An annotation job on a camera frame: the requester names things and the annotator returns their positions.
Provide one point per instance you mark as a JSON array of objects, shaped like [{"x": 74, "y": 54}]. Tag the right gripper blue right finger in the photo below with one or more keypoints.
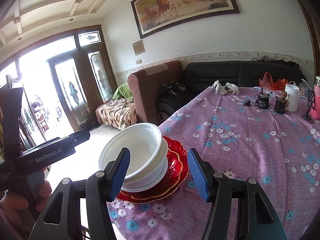
[{"x": 201, "y": 175}]

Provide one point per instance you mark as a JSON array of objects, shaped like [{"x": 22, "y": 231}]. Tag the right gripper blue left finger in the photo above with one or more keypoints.
[{"x": 115, "y": 174}]

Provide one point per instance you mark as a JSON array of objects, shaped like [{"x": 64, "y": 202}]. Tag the red glass plate with sticker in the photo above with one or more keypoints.
[{"x": 175, "y": 146}]

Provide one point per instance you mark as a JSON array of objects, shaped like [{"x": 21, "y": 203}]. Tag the white foam bowl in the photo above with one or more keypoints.
[
  {"x": 148, "y": 181},
  {"x": 143, "y": 140}
]

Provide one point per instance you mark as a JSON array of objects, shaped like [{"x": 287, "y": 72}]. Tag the large cream ribbed bowl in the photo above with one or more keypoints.
[{"x": 160, "y": 152}]

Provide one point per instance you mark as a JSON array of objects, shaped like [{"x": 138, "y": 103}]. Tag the person's left hand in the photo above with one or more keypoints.
[{"x": 12, "y": 203}]

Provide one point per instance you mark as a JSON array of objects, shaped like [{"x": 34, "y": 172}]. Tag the brown patterned blanket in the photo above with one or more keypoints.
[{"x": 119, "y": 113}]

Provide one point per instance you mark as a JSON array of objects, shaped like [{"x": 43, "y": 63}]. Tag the purple floral tablecloth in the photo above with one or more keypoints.
[{"x": 281, "y": 151}]

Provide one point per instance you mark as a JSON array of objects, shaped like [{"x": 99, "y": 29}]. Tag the green cloth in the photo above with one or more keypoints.
[{"x": 123, "y": 91}]

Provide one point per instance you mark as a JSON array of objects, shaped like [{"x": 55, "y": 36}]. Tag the small black power adapter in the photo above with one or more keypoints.
[{"x": 247, "y": 103}]

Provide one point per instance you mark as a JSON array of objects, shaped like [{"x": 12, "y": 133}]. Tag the white work glove left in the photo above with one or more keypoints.
[{"x": 218, "y": 88}]

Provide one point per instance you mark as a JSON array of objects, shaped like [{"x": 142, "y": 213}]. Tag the white work glove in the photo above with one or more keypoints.
[
  {"x": 218, "y": 88},
  {"x": 232, "y": 88}
]

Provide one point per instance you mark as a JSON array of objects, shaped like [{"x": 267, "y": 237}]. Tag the maroon armchair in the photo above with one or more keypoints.
[{"x": 146, "y": 85}]

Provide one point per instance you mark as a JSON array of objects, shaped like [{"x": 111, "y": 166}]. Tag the white work glove right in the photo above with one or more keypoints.
[{"x": 232, "y": 88}]

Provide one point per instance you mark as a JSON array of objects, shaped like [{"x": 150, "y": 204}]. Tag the wooden glass door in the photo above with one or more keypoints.
[{"x": 65, "y": 78}]

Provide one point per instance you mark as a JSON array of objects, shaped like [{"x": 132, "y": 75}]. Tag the large black motor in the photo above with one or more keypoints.
[{"x": 262, "y": 100}]

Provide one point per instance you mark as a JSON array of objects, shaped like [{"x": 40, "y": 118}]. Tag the black sofa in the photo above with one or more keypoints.
[{"x": 198, "y": 76}]

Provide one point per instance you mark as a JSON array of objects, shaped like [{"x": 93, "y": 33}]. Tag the small black motor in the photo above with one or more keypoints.
[{"x": 280, "y": 105}]

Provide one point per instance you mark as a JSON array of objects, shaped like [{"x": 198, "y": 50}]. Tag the red plastic bag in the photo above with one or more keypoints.
[{"x": 267, "y": 82}]

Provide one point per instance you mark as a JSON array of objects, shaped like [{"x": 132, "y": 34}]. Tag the black phone stand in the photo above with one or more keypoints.
[{"x": 310, "y": 104}]

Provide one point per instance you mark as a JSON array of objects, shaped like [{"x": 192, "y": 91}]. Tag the white plastic jar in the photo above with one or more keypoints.
[{"x": 292, "y": 91}]

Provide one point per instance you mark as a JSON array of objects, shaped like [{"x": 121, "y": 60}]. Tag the pink bottle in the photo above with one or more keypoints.
[{"x": 315, "y": 110}]

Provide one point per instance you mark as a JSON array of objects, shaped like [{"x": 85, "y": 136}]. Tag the clear plastic bag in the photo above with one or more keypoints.
[{"x": 303, "y": 86}]

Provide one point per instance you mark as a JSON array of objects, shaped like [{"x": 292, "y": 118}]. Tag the framed horse painting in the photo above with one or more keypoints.
[{"x": 152, "y": 16}]

